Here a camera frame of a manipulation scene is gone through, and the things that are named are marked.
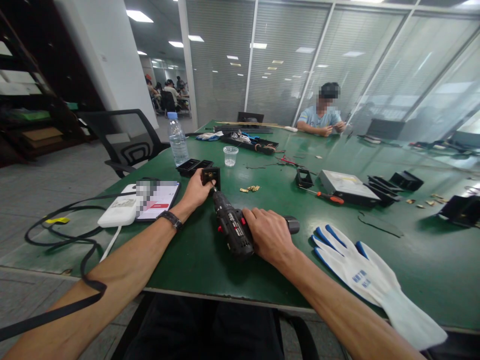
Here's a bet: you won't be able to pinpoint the white blue work glove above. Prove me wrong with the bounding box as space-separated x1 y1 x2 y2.
310 224 449 352

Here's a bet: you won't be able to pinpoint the white power bank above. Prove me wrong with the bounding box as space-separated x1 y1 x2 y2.
97 183 139 229

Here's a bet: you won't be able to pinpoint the red and black wire scraps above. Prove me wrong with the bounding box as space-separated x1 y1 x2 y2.
245 154 307 170

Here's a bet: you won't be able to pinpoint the black rectangular plastic frame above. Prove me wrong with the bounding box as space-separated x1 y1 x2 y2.
176 158 215 178

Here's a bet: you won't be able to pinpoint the black plastic frame parts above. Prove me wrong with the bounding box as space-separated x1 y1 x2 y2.
366 174 404 208

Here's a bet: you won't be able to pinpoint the black cordless drill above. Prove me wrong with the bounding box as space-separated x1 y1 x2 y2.
210 182 301 263

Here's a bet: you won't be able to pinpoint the black plastic box part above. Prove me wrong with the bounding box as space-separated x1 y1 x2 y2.
389 170 425 193

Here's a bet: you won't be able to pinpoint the smartphone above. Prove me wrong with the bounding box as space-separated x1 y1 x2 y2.
134 179 182 223

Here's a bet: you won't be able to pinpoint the grey metal disc drive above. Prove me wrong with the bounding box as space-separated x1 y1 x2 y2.
318 169 382 209

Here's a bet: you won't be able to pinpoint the person's left hand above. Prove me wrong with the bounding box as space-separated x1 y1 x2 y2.
177 167 218 212

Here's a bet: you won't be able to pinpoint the black flat strap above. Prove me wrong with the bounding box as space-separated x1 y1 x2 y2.
0 176 162 343

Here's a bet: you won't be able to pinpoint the black square plastic housing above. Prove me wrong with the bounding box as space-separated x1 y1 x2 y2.
200 166 222 192

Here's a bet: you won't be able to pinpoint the small black plastic bracket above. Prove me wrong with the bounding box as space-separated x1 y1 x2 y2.
295 167 314 190

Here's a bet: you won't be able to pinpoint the black angled plastic part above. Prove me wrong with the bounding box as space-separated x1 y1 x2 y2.
434 194 480 229

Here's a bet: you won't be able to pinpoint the clear plastic cup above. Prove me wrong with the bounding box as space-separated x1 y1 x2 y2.
223 145 240 168

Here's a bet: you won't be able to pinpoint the orange handled screwdriver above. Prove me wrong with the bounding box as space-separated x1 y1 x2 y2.
302 186 345 206

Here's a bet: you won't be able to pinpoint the clear plastic water bottle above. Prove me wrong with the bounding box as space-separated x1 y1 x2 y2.
166 111 190 168

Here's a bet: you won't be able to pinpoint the person's right hand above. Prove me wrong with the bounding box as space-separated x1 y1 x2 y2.
241 207 300 268

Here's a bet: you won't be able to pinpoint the wooden sticks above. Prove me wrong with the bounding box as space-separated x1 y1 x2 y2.
215 121 288 129

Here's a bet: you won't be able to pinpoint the dark wooden shelf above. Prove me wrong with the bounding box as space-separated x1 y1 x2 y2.
0 0 108 169

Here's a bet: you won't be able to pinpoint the white charging cable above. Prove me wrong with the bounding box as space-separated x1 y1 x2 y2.
98 224 123 263

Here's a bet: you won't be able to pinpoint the black mesh office chair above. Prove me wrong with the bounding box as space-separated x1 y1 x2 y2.
76 108 172 179

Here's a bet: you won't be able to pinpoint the pair of white blue gloves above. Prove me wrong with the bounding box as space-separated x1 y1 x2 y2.
195 130 225 142

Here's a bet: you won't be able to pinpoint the black rubber strip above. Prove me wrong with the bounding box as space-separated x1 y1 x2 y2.
357 210 405 239

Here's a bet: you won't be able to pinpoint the scattered brass clips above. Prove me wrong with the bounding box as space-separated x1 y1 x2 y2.
405 193 449 209

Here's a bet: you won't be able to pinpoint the person's legs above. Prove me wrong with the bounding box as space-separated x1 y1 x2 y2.
125 293 286 360

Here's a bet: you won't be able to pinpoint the black long tray with parts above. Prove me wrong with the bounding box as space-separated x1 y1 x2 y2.
219 131 280 156

